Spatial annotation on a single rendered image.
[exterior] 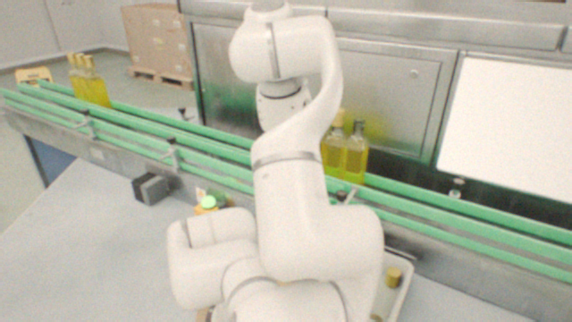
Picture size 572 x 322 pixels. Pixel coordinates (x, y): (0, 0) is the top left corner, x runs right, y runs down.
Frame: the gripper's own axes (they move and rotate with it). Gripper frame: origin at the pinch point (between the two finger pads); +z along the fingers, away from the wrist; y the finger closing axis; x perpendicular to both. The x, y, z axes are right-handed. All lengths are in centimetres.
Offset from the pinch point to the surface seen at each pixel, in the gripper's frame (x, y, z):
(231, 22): -47, 50, -2
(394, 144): -37.4, -10.7, 25.1
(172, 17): -249, 324, 99
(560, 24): -47, -40, -9
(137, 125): -17, 83, 28
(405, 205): -19.1, -19.7, 28.5
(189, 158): -9, 49, 28
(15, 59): -161, 592, 148
